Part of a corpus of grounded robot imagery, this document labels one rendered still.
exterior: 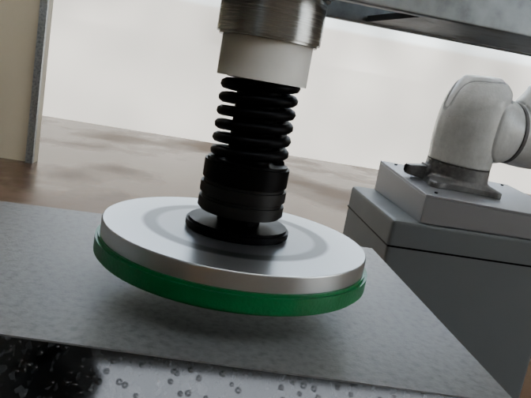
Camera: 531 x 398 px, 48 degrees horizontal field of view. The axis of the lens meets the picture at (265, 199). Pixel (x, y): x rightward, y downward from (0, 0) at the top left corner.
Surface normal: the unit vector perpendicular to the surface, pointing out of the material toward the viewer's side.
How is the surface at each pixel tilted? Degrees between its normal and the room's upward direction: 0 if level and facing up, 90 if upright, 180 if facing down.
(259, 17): 90
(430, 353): 0
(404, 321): 0
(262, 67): 90
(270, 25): 90
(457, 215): 90
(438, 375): 0
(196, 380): 45
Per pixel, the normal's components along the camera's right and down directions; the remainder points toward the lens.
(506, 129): 0.28, 0.24
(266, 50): 0.00, 0.19
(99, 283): 0.17, -0.97
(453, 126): -0.65, 0.02
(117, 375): 0.15, -0.54
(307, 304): 0.51, 0.25
